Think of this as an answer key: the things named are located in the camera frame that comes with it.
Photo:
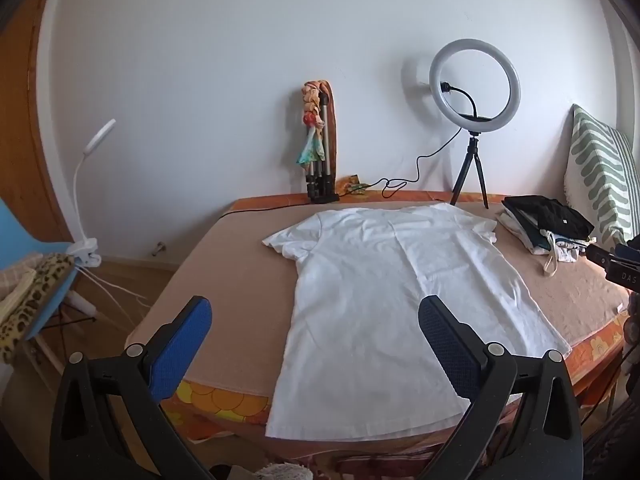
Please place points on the black folded garment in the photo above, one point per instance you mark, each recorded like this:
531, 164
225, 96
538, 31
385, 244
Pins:
550, 215

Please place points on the folded silver tripod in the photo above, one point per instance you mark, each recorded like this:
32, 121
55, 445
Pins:
320, 180

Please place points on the green patterned pillow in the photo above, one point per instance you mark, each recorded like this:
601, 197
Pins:
595, 170

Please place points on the blue chair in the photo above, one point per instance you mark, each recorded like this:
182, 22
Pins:
25, 230

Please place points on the white clip lamp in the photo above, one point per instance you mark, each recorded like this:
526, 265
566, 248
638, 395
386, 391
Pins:
77, 170

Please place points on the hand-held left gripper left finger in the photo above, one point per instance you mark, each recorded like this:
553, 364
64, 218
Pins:
182, 340

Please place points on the cream checked cloth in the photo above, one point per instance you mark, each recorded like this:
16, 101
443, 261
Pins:
12, 282

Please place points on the small floral cloth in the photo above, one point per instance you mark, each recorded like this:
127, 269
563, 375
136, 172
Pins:
350, 185

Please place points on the colourful knotted scarf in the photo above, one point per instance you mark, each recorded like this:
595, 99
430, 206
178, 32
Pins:
310, 120

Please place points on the white t-shirt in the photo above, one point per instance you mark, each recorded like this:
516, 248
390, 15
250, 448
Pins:
380, 310

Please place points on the wooden door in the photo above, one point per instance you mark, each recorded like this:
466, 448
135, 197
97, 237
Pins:
25, 125

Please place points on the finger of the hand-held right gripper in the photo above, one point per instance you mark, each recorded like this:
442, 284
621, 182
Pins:
599, 255

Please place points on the metal door stopper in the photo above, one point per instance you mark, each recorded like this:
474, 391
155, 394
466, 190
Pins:
159, 249

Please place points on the orange upright cushion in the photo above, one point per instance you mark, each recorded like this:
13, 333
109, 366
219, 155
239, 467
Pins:
334, 150

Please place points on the orange floral bed sheet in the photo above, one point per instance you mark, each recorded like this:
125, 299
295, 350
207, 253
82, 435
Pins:
225, 401

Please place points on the leopard print cloth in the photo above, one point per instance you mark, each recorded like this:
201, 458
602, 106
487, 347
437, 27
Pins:
35, 295

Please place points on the small black tripod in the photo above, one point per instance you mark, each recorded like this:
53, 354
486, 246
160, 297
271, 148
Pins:
472, 149

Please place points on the pile of folded clothes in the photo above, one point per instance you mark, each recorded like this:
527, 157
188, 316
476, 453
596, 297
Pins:
525, 240

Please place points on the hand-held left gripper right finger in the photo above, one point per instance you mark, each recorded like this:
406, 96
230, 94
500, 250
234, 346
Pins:
450, 345

